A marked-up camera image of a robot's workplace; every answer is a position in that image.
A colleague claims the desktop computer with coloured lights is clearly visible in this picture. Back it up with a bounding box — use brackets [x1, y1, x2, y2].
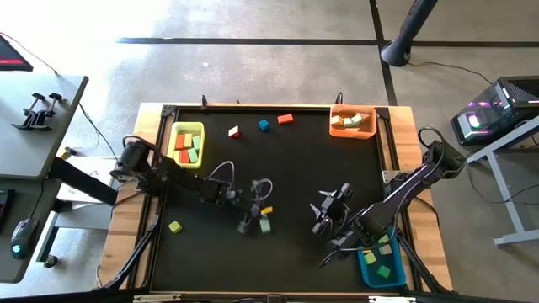
[451, 75, 539, 146]

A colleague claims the black keyboard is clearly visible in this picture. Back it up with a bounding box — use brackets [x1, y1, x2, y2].
[0, 189, 17, 233]

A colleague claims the black screw clamp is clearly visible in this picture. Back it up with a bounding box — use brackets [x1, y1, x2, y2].
[31, 92, 63, 131]
[11, 92, 46, 131]

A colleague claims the black table mat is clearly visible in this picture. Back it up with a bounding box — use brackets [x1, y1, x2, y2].
[149, 109, 401, 295]

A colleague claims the grey desk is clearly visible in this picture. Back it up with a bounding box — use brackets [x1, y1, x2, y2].
[0, 71, 89, 284]

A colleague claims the black computer mouse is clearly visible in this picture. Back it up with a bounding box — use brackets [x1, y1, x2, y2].
[9, 217, 40, 260]

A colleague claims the silver metal bracket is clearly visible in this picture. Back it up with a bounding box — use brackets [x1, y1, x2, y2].
[368, 295, 417, 303]
[133, 294, 182, 303]

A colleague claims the grey metal side table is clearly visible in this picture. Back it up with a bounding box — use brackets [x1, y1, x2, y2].
[465, 115, 539, 249]

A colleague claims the black pole stand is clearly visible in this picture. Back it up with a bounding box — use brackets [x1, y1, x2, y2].
[380, 0, 439, 67]

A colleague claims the yellow plastic bin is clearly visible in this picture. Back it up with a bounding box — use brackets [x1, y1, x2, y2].
[166, 120, 206, 170]

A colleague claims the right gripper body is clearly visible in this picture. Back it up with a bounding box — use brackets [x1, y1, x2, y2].
[312, 184, 357, 236]

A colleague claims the orange plastic bin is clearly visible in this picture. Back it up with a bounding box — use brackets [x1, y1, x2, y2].
[328, 104, 377, 140]

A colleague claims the blue plastic bin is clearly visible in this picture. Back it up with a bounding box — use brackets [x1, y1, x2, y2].
[357, 229, 408, 290]

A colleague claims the white sheet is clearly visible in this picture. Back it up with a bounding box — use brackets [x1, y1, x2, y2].
[56, 158, 124, 204]

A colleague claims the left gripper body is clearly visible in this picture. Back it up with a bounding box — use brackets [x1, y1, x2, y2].
[229, 189, 264, 218]

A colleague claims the black diagonal support beam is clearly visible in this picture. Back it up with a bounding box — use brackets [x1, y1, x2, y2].
[49, 157, 119, 206]

